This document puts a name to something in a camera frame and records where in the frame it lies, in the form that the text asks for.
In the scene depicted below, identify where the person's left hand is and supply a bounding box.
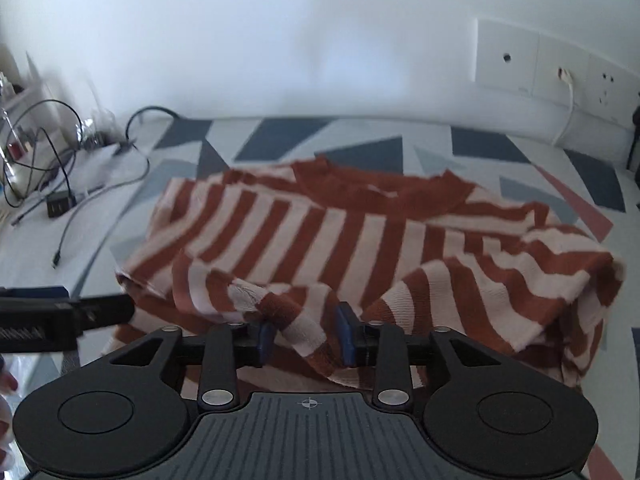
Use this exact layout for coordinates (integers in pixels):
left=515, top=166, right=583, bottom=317
left=0, top=359, right=20, bottom=467

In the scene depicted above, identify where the white wall power socket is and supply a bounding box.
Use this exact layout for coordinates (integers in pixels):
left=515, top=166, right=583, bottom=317
left=582, top=52, right=640, bottom=121

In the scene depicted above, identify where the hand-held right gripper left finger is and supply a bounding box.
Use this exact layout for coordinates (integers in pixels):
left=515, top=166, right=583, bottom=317
left=100, top=321, right=277, bottom=413

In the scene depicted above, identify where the tangle of black cables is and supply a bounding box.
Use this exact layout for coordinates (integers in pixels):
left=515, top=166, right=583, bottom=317
left=0, top=100, right=83, bottom=208

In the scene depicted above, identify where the brown white striped sweater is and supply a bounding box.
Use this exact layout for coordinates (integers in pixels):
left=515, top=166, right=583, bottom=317
left=102, top=156, right=628, bottom=396

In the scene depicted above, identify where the white wall plate with hole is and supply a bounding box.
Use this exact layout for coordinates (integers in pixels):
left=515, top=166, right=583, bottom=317
left=472, top=19, right=541, bottom=96

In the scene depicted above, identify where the black charging cable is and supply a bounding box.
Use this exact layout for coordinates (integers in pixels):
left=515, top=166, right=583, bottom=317
left=52, top=105, right=182, bottom=268

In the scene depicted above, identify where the black charger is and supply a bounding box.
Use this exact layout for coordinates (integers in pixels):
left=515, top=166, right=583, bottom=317
left=45, top=192, right=76, bottom=218

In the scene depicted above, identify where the geometric patterned bedsheet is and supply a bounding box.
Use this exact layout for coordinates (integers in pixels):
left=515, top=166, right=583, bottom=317
left=65, top=116, right=640, bottom=480

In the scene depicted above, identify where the white cable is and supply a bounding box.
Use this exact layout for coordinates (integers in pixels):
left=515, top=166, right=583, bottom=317
left=550, top=67, right=576, bottom=147

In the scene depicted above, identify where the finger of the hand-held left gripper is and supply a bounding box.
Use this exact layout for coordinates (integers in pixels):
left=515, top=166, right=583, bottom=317
left=75, top=292, right=136, bottom=332

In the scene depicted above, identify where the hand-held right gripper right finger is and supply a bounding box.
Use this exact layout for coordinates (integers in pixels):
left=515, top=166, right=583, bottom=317
left=335, top=302, right=511, bottom=413

